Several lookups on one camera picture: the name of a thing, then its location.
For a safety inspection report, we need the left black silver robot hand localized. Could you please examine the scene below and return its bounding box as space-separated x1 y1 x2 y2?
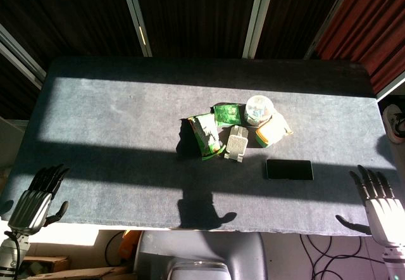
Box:
7 163 71 232

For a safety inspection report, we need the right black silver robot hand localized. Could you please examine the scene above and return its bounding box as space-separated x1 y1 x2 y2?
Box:
335 164 405 250

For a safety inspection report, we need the black smartphone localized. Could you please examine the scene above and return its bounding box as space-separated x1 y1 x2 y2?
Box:
265 159 315 181

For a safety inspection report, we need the grey perforated device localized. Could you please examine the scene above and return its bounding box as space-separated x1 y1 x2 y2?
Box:
223 125 249 164

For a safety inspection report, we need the brown cardboard box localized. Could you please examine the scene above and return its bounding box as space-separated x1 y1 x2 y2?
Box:
19 255 137 280

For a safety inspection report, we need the white black sneaker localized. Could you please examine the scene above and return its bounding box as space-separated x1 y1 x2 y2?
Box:
382 103 405 143

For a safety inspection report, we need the orange object under table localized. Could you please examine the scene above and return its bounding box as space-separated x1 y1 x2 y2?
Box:
117 230 142 265

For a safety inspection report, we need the dark grey table cloth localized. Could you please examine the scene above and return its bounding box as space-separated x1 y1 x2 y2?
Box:
0 56 400 237

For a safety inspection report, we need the orange white snack packet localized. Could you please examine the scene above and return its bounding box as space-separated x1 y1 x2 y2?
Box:
254 112 294 148

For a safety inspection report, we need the clear plastic lidded cup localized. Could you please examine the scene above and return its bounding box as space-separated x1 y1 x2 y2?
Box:
244 94 275 126

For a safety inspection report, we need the grey robot torso shell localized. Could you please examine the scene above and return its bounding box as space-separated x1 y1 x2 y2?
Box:
134 231 267 280

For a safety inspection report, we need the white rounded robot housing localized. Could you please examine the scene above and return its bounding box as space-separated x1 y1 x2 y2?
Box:
166 259 232 280

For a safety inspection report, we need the small green foil packet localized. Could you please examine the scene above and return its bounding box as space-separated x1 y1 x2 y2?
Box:
213 103 242 127

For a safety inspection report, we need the large green white snack bag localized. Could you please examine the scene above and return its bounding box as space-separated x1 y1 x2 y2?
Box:
187 113 226 162

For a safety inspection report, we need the red curtain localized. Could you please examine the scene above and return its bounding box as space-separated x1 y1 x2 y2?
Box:
315 0 405 94

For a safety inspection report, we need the black floor cable bundle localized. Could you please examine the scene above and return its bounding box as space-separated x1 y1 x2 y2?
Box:
299 234 385 280

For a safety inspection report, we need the black looped cable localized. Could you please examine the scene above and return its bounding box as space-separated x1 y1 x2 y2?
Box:
104 231 125 267

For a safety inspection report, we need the white curtain frame edge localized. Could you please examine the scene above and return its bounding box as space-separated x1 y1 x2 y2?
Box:
375 70 405 103

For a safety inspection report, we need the grey aluminium frame rail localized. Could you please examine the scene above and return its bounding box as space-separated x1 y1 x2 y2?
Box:
0 23 47 91
303 0 360 60

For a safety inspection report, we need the white aluminium frame rail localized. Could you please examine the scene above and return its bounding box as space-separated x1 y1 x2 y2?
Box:
242 0 278 60
119 0 153 58

